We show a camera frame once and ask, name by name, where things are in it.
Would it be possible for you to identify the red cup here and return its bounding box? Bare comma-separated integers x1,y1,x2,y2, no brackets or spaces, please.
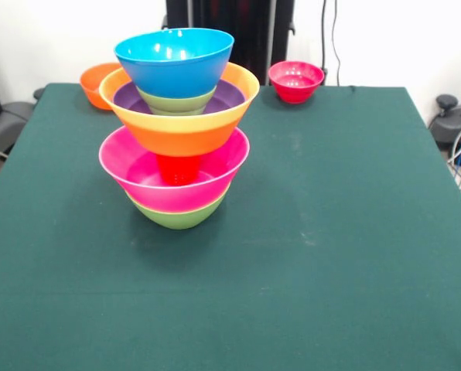
155,153,203,186

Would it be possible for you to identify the large green bowl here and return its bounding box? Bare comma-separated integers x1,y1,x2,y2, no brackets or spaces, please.
128,189,231,230

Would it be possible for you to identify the large pink bowl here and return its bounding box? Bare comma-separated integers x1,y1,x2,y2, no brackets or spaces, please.
98,125,251,214

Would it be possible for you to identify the large orange bowl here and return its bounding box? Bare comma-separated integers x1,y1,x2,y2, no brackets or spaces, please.
98,61,261,158

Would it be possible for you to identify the purple bowl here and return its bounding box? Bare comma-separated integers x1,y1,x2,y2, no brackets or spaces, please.
112,79,247,116

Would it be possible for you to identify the light green bowl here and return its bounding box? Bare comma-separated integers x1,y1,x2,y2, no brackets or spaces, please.
136,85,218,116

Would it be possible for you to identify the dark green tablecloth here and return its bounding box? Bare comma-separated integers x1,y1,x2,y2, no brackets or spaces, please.
0,83,461,371

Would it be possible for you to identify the small pink bowl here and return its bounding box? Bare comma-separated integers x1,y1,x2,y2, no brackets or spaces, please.
268,60,326,105

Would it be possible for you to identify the large blue bowl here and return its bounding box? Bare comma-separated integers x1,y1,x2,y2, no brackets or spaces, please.
113,27,235,100

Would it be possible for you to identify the small orange bowl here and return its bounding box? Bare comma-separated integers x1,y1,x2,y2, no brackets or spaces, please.
79,62,123,111

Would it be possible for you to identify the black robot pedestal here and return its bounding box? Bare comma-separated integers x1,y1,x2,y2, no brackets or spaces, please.
164,0,296,84

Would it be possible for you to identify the black wall cable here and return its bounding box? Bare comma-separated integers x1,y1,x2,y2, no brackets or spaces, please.
320,0,329,84

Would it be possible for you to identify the grey pedestal foot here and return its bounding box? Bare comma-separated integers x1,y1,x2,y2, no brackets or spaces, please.
427,94,461,168
0,87,46,155

